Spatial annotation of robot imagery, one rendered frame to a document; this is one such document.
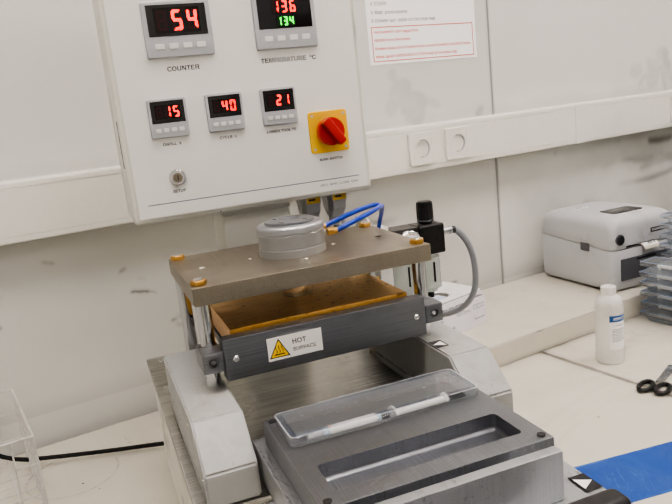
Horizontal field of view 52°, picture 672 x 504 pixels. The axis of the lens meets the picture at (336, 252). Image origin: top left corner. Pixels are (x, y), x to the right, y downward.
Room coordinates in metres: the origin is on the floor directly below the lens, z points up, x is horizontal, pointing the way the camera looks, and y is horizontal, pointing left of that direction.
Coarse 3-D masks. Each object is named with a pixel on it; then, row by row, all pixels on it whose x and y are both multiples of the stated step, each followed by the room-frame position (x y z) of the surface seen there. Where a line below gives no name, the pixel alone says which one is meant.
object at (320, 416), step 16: (400, 384) 0.62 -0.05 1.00; (416, 384) 0.61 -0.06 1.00; (432, 384) 0.61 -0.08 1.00; (448, 384) 0.60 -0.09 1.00; (464, 384) 0.60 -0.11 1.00; (336, 400) 0.60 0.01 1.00; (352, 400) 0.59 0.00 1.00; (368, 400) 0.59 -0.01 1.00; (384, 400) 0.59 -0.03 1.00; (400, 400) 0.58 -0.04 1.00; (416, 400) 0.58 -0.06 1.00; (288, 416) 0.57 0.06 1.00; (304, 416) 0.57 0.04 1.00; (320, 416) 0.57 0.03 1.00; (336, 416) 0.56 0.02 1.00; (352, 416) 0.56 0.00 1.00; (368, 416) 0.56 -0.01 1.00; (288, 432) 0.54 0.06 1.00; (304, 432) 0.54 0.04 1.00
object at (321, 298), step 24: (312, 288) 0.79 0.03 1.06; (336, 288) 0.79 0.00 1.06; (360, 288) 0.78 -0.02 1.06; (384, 288) 0.77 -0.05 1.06; (216, 312) 0.75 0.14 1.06; (240, 312) 0.74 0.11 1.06; (264, 312) 0.73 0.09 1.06; (288, 312) 0.71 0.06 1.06; (312, 312) 0.71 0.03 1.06; (216, 336) 0.77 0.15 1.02
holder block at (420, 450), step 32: (416, 416) 0.56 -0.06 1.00; (448, 416) 0.56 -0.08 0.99; (480, 416) 0.55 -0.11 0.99; (512, 416) 0.54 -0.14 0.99; (288, 448) 0.53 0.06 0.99; (320, 448) 0.53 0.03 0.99; (352, 448) 0.52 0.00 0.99; (384, 448) 0.52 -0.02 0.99; (416, 448) 0.53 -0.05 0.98; (448, 448) 0.53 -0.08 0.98; (480, 448) 0.50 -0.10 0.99; (512, 448) 0.49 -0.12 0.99; (544, 448) 0.50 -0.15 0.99; (320, 480) 0.48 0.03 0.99; (352, 480) 0.50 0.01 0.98; (384, 480) 0.47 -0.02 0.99; (416, 480) 0.46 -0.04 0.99
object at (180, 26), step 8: (152, 8) 0.87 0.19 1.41; (160, 8) 0.87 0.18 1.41; (168, 8) 0.88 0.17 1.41; (176, 8) 0.88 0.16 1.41; (184, 8) 0.88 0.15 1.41; (192, 8) 0.89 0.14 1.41; (160, 16) 0.87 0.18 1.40; (168, 16) 0.88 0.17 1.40; (176, 16) 0.88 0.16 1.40; (184, 16) 0.88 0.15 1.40; (192, 16) 0.89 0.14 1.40; (160, 24) 0.87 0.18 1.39; (168, 24) 0.88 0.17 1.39; (176, 24) 0.88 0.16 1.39; (184, 24) 0.88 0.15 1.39; (192, 24) 0.89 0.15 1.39; (200, 24) 0.89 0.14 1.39; (160, 32) 0.87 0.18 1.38; (168, 32) 0.88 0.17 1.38; (176, 32) 0.88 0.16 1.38
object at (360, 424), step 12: (432, 372) 0.64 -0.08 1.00; (456, 372) 0.63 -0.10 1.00; (444, 396) 0.58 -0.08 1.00; (456, 396) 0.58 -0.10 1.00; (468, 396) 0.59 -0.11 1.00; (408, 408) 0.57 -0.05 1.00; (420, 408) 0.57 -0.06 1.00; (432, 408) 0.57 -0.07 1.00; (276, 420) 0.57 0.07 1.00; (360, 420) 0.55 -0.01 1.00; (372, 420) 0.55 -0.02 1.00; (384, 420) 0.56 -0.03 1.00; (324, 432) 0.54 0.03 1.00; (336, 432) 0.54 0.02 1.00; (348, 432) 0.55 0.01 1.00; (300, 444) 0.53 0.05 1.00
